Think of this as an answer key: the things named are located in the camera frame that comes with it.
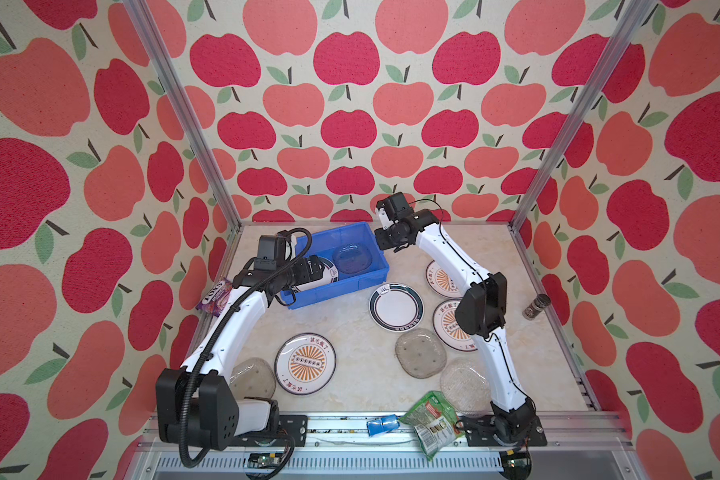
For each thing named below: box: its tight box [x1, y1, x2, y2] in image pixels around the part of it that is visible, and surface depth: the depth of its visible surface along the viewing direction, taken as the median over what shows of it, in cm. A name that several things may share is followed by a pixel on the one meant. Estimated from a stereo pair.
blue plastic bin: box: [281, 221, 390, 310], surface depth 111 cm
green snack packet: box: [399, 390, 464, 461], surface depth 76 cm
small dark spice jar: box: [522, 293, 551, 321], surface depth 90 cm
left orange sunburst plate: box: [274, 332, 336, 396], surface depth 87 cm
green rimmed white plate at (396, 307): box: [369, 282, 425, 333], surface depth 98 cm
